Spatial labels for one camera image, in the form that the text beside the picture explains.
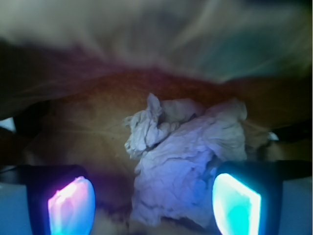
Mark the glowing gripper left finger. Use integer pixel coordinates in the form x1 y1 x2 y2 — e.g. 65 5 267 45
25 165 95 235

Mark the brown paper bag tray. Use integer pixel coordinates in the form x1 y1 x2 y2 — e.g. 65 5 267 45
0 72 313 235

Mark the white paper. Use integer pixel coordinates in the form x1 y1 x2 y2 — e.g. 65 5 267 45
124 94 247 228

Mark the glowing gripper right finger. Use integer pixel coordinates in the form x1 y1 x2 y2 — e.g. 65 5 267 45
212 161 282 235

